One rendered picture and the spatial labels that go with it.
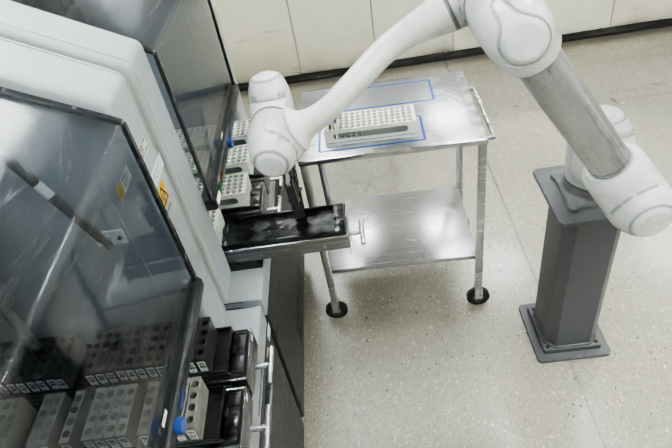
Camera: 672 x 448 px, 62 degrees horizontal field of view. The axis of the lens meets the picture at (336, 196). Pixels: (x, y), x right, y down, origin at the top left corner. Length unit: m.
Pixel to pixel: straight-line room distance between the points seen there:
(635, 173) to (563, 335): 0.88
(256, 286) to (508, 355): 1.07
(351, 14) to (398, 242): 1.89
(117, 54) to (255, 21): 2.63
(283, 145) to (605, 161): 0.74
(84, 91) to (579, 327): 1.75
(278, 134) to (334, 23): 2.57
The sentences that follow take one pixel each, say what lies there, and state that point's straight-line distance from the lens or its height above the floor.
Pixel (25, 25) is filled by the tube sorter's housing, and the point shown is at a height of 1.53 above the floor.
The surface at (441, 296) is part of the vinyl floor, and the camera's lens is 2.40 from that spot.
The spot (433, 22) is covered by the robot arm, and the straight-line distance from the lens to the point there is 1.30.
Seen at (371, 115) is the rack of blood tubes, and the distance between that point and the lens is 1.84.
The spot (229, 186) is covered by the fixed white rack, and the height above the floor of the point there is 0.87.
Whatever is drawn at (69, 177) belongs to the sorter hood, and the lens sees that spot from 0.91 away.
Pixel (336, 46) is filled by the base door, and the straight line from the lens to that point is 3.80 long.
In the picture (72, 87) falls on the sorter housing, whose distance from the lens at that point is 1.05.
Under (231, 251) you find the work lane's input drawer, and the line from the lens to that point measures 1.57.
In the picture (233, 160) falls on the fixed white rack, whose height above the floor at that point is 0.86.
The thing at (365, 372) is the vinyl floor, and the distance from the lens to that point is 2.21.
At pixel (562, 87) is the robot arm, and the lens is 1.26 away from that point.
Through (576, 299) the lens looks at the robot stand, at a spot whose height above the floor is 0.30.
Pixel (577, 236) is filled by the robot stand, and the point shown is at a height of 0.60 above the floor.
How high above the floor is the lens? 1.86
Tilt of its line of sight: 40 degrees down
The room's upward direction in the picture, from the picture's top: 11 degrees counter-clockwise
